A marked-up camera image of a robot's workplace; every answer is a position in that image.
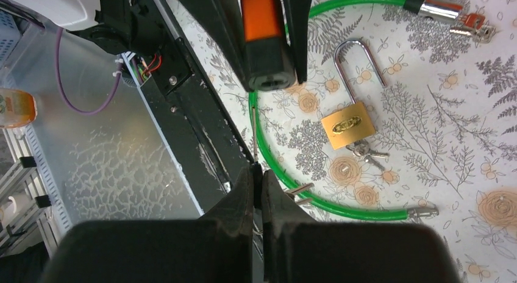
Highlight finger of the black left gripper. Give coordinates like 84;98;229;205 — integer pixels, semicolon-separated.
283;0;312;84
178;0;246;85

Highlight brass padlock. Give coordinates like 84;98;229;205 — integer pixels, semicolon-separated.
321;38;387;150

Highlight slotted metal cable rail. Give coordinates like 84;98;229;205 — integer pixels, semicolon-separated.
1;19;73;255

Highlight green cable lock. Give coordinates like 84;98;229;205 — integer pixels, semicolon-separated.
248;0;485;222

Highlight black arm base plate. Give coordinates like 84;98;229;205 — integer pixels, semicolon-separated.
139;0;253;214

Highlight orange black padlock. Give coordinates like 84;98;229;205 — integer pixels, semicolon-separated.
240;0;295;91

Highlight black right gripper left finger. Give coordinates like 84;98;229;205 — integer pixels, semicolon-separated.
41;166;254;282

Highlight black head keys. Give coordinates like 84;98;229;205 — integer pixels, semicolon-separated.
249;100;314;205

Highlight silver keys bunch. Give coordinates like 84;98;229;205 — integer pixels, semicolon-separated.
345;140;390;172

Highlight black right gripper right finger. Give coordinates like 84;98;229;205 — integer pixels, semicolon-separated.
262;170;460;282

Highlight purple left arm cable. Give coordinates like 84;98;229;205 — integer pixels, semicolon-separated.
54;26;124;116

